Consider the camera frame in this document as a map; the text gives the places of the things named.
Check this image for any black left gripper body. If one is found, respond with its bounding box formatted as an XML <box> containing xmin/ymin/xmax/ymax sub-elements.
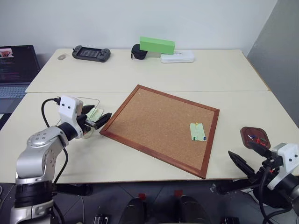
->
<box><xmin>76</xmin><ymin>113</ymin><xmax>97</xmax><ymax>134</ymax></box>

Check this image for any green note with print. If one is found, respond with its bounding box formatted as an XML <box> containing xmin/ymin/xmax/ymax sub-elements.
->
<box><xmin>189</xmin><ymin>123</ymin><xmax>207</xmax><ymax>142</ymax></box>

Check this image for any grey laptop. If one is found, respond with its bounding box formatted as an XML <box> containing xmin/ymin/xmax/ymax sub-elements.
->
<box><xmin>0</xmin><ymin>45</ymin><xmax>41</xmax><ymax>115</ymax></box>

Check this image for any wood framed cork board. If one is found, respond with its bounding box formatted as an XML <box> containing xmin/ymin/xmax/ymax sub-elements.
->
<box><xmin>99</xmin><ymin>84</ymin><xmax>221</xmax><ymax>180</ymax></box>

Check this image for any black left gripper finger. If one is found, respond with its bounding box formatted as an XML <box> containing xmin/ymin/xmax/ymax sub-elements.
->
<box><xmin>94</xmin><ymin>112</ymin><xmax>113</xmax><ymax>129</ymax></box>
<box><xmin>81</xmin><ymin>105</ymin><xmax>96</xmax><ymax>116</ymax></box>

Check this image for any green sticky note stack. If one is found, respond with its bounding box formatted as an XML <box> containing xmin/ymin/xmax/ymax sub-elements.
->
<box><xmin>85</xmin><ymin>106</ymin><xmax>105</xmax><ymax>122</ymax></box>

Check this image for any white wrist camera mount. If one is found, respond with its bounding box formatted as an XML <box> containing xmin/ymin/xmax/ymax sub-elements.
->
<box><xmin>267</xmin><ymin>143</ymin><xmax>299</xmax><ymax>191</ymax></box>
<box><xmin>57</xmin><ymin>95</ymin><xmax>85</xmax><ymax>139</ymax></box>

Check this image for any black round zip case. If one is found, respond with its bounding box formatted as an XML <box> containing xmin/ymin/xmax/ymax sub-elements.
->
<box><xmin>130</xmin><ymin>43</ymin><xmax>149</xmax><ymax>61</ymax></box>

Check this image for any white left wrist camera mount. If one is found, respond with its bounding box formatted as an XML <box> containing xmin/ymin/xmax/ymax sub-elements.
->
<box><xmin>57</xmin><ymin>95</ymin><xmax>85</xmax><ymax>139</ymax></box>

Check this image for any green rectangular box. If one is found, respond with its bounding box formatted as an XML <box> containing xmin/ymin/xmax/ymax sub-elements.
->
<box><xmin>139</xmin><ymin>36</ymin><xmax>176</xmax><ymax>55</ymax></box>

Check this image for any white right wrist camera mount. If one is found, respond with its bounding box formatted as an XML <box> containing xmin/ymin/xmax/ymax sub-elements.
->
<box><xmin>267</xmin><ymin>143</ymin><xmax>299</xmax><ymax>191</ymax></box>

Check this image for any red dish of pushpins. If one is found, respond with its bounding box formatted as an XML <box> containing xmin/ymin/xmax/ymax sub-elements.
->
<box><xmin>240</xmin><ymin>126</ymin><xmax>273</xmax><ymax>151</ymax></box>

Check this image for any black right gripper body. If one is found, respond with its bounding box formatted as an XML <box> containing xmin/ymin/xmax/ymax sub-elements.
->
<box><xmin>248</xmin><ymin>156</ymin><xmax>283</xmax><ymax>185</ymax></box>

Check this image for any dark handheld game console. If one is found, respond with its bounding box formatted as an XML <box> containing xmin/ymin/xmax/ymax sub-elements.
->
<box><xmin>71</xmin><ymin>45</ymin><xmax>112</xmax><ymax>63</ymax></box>

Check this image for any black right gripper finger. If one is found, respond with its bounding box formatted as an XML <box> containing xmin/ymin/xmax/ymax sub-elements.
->
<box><xmin>248</xmin><ymin>140</ymin><xmax>273</xmax><ymax>158</ymax></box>
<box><xmin>228</xmin><ymin>150</ymin><xmax>257</xmax><ymax>180</ymax></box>

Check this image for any clear plastic tray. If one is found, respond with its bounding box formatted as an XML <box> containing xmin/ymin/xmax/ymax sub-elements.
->
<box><xmin>57</xmin><ymin>96</ymin><xmax>101</xmax><ymax>139</ymax></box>

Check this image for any white flat box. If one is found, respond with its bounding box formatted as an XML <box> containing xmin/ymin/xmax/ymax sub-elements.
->
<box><xmin>160</xmin><ymin>49</ymin><xmax>195</xmax><ymax>64</ymax></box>

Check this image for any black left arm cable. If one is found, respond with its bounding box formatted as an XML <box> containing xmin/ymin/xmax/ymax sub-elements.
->
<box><xmin>41</xmin><ymin>97</ymin><xmax>70</xmax><ymax>186</ymax></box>

